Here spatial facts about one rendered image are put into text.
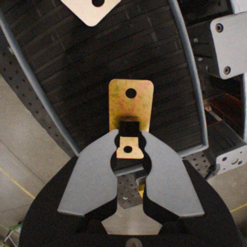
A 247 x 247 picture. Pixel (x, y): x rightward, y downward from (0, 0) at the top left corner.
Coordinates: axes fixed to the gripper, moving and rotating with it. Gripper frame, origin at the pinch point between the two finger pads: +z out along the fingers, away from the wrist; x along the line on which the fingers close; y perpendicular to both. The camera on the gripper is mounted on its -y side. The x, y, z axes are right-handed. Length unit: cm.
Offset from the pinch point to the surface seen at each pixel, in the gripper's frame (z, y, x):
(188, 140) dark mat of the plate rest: 1.8, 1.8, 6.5
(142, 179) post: 3.7, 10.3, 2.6
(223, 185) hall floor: 118, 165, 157
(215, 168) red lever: 10.7, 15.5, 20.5
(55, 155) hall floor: 118, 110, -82
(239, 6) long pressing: 17.8, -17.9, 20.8
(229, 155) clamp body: 11.7, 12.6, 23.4
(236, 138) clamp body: 14.8, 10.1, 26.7
